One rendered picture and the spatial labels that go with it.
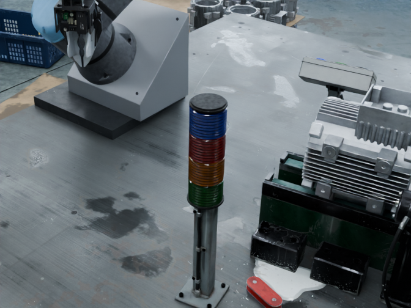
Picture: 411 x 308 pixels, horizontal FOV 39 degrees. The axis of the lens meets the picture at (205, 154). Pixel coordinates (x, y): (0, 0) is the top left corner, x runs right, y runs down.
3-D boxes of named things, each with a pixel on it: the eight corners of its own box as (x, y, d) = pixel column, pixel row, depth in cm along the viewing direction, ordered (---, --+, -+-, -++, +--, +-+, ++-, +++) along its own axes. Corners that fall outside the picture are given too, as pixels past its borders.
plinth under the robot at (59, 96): (185, 98, 181) (185, 89, 180) (112, 140, 159) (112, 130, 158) (110, 70, 197) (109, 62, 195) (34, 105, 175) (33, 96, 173)
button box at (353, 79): (372, 97, 140) (378, 76, 140) (368, 92, 134) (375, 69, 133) (303, 81, 147) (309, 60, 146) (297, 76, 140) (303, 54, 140)
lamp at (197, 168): (229, 172, 99) (231, 150, 97) (214, 190, 95) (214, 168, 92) (198, 163, 102) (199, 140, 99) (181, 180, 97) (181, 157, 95)
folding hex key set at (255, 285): (242, 287, 115) (243, 280, 114) (254, 280, 116) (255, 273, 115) (272, 315, 109) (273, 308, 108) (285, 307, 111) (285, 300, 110)
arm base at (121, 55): (69, 70, 174) (48, 54, 166) (104, 18, 175) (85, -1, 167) (112, 95, 164) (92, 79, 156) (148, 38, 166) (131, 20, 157)
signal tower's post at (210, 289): (229, 286, 115) (242, 96, 92) (211, 315, 109) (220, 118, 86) (194, 273, 118) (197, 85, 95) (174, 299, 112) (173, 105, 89)
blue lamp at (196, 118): (232, 126, 94) (233, 102, 92) (216, 143, 90) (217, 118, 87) (199, 117, 97) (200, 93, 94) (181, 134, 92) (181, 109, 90)
